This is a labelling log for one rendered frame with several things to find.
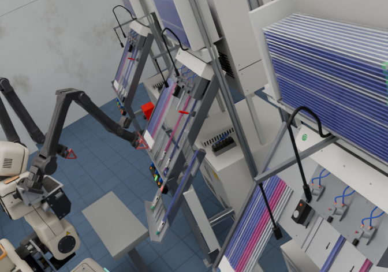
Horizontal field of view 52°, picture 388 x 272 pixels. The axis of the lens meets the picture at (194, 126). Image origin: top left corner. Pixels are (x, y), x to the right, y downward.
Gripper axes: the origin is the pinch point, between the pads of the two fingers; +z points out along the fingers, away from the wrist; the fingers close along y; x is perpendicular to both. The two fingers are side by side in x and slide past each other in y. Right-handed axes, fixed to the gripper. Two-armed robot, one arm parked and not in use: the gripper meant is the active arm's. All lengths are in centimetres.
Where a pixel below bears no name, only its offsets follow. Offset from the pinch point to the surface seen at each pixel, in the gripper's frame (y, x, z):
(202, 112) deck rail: -20.7, -37.8, 10.8
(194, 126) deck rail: -20.8, -28.1, 11.4
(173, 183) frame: -25.8, 7.0, 17.5
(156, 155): 9.3, 6.3, 15.5
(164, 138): 10.7, -5.6, 14.4
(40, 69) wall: 343, 68, -39
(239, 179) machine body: -21, -12, 60
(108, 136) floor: 241, 81, 59
